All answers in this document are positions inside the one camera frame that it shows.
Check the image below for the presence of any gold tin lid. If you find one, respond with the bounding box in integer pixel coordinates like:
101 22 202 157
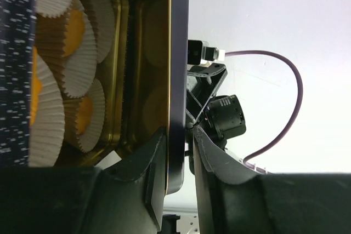
56 0 189 194

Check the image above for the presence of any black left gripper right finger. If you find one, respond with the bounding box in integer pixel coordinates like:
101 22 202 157
193 127 350 233

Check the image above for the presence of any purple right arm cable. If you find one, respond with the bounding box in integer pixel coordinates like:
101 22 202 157
224 50 304 169

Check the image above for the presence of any white paper cup centre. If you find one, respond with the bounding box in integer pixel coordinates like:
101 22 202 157
35 0 97 98

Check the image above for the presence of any tan scalloped cookie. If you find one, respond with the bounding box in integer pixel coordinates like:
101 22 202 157
63 9 85 57

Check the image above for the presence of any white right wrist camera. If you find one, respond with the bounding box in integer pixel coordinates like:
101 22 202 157
187 39 225 65

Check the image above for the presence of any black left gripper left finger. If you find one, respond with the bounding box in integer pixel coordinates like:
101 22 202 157
1 128 166 233

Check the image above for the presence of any square cookie tin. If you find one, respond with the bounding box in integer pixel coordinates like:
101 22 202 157
1 0 36 168

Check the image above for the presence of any white paper cup bottom-right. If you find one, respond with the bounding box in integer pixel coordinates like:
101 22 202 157
63 79 105 153

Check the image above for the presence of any white paper cup top-right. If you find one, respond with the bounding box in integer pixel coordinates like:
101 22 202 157
80 0 115 63

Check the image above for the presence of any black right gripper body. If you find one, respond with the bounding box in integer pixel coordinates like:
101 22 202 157
186 63 246 149

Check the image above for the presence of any white paper cup bottom-left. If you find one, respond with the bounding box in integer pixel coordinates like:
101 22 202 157
29 52 65 167

